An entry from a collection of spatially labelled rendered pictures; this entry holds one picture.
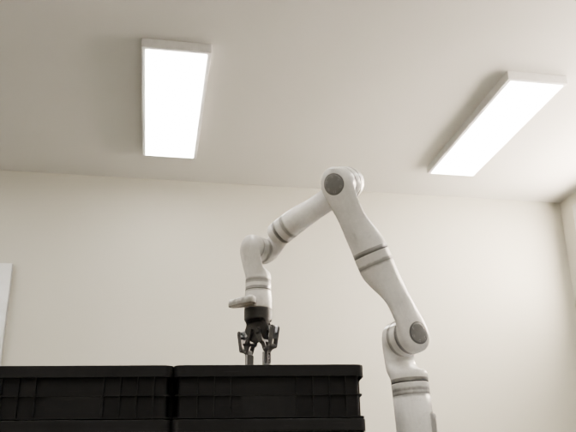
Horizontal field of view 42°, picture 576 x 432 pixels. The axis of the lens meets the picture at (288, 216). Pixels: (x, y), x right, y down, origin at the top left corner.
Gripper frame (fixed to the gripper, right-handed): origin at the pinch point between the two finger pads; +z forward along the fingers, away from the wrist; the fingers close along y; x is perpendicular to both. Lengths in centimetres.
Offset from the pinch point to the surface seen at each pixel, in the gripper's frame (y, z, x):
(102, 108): 193, -178, -68
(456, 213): 117, -166, -328
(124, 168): 252, -178, -126
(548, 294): 78, -106, -379
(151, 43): 118, -175, -44
